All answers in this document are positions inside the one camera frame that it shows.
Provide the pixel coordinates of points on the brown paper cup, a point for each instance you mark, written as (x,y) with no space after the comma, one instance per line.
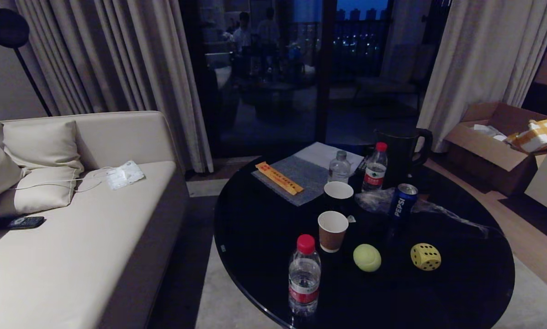
(332,230)

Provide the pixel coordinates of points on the white paper packet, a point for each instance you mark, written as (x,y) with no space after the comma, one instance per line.
(124,174)

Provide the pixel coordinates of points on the beige sofa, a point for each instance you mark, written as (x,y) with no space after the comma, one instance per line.
(72,256)

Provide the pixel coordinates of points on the black floor lamp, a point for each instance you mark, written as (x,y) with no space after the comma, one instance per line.
(8,28)

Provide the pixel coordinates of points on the orange chopstick packet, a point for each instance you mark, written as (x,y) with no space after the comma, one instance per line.
(278,177)

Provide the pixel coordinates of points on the clear capless plastic bottle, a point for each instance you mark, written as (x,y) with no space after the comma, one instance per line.
(339,170)

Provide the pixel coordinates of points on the round black coffee table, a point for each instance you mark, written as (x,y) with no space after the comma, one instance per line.
(460,283)

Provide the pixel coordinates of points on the red-capped water bottle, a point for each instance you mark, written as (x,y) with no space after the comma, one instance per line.
(304,278)
(375,170)

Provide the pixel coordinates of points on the black paper cup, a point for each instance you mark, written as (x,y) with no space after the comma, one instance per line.
(338,195)

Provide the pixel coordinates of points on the blue soda can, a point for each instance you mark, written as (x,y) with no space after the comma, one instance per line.
(401,205)

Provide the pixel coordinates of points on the yellow checked cloth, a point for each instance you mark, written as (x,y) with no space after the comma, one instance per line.
(540,135)

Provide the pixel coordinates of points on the beige curtain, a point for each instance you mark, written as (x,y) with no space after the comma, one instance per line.
(118,59)
(479,59)

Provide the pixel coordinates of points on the clear plastic bag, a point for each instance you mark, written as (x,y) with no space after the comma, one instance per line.
(374,201)

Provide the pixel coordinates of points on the yellow-green tennis ball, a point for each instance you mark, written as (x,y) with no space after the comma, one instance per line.
(367,257)

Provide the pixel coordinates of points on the white paper sheet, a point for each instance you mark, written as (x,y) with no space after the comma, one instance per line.
(326,155)

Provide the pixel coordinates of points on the grey foam sheet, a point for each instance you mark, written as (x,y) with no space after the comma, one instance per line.
(300,176)

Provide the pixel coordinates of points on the black electric kettle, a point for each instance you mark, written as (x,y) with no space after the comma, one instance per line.
(401,153)

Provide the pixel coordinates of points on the brown cardboard box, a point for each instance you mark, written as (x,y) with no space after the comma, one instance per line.
(488,146)

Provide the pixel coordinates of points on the black remote control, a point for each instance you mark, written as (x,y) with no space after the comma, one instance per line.
(25,222)

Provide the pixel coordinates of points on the yellow foam dice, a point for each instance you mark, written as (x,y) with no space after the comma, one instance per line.
(425,257)

